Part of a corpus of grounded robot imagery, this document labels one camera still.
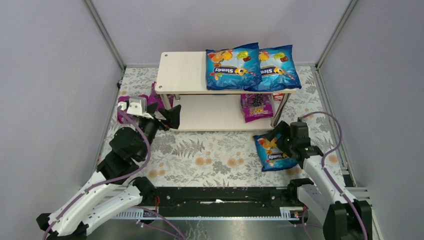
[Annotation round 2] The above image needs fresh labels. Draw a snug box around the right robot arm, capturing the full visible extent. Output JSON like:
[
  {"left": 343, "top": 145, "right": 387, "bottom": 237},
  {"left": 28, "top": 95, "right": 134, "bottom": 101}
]
[{"left": 267, "top": 121, "right": 373, "bottom": 240}]

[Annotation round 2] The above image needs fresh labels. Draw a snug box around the blue Slendy bag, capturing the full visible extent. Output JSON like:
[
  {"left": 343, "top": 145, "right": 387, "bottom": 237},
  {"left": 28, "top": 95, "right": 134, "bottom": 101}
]
[
  {"left": 253, "top": 133, "right": 298, "bottom": 172},
  {"left": 247, "top": 44, "right": 302, "bottom": 92},
  {"left": 205, "top": 42, "right": 262, "bottom": 91}
]

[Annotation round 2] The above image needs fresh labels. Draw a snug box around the white wooden two-tier shelf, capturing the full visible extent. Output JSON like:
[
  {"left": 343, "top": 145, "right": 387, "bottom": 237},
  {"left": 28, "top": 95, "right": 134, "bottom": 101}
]
[{"left": 155, "top": 51, "right": 296, "bottom": 132}]

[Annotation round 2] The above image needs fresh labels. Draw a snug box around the purple candy bag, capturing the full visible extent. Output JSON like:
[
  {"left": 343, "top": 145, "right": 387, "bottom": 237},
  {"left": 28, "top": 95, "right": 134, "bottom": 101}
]
[
  {"left": 116, "top": 94, "right": 148, "bottom": 124},
  {"left": 147, "top": 82, "right": 165, "bottom": 111},
  {"left": 240, "top": 93, "right": 274, "bottom": 123}
]

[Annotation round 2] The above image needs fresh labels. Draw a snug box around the slotted cable duct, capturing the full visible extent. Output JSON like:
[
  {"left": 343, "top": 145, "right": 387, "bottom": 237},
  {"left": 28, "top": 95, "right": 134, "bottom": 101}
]
[{"left": 112, "top": 207, "right": 301, "bottom": 221}]

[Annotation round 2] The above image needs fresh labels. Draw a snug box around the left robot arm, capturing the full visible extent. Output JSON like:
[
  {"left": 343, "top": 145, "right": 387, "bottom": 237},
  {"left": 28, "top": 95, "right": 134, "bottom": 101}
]
[{"left": 36, "top": 102, "right": 182, "bottom": 240}]

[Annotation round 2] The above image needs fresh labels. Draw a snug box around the red white packet behind shelf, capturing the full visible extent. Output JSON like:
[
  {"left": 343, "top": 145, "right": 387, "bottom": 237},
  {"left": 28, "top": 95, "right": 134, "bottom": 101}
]
[{"left": 272, "top": 93, "right": 285, "bottom": 102}]

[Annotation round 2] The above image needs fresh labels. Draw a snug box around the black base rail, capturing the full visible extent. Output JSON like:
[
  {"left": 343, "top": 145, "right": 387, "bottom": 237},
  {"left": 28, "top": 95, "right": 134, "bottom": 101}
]
[{"left": 139, "top": 187, "right": 305, "bottom": 207}]

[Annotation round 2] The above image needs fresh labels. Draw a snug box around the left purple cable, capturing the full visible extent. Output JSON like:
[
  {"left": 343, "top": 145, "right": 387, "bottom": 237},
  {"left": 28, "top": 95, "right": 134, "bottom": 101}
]
[{"left": 42, "top": 107, "right": 186, "bottom": 240}]

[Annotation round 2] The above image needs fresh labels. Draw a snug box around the floral patterned table mat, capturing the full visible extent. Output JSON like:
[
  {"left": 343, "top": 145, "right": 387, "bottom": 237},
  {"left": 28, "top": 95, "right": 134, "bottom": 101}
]
[{"left": 138, "top": 65, "right": 336, "bottom": 187}]

